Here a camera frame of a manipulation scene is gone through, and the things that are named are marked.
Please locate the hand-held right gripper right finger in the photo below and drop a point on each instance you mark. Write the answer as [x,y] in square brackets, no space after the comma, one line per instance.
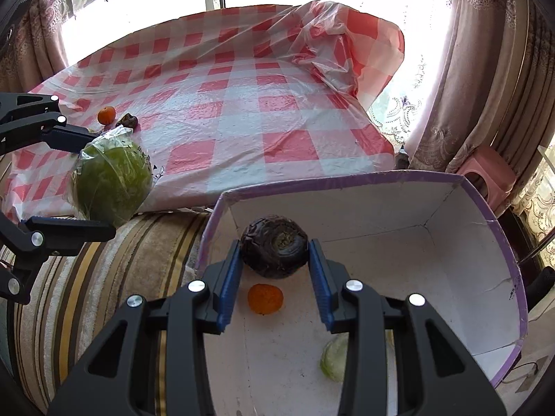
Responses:
[321,286]

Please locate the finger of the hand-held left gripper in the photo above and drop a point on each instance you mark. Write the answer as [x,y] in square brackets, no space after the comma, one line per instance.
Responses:
[65,136]
[65,229]

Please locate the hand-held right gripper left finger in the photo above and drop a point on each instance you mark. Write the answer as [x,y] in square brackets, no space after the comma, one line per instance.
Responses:
[230,286]

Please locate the orange tangerine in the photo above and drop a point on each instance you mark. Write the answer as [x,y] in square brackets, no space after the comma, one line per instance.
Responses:
[265,298]
[106,115]

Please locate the dark water chestnut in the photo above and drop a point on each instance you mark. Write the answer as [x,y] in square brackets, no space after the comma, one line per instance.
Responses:
[129,121]
[274,242]

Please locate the large green fruit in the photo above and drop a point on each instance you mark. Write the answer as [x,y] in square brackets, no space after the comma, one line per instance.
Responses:
[112,186]

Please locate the medium green fruit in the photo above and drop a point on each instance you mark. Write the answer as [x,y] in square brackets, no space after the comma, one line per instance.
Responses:
[334,357]

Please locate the purple cardboard box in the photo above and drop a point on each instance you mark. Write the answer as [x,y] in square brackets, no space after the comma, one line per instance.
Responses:
[433,268]

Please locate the striped towel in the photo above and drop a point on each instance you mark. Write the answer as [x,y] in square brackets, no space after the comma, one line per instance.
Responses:
[130,290]

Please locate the red checked plastic tablecloth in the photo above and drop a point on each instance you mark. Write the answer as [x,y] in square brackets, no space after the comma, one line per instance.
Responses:
[243,108]

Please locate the white lace sheer curtain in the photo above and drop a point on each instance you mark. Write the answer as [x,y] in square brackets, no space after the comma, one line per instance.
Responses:
[405,117]

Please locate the pink plastic stool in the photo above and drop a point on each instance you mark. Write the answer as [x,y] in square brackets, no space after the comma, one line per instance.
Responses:
[490,169]

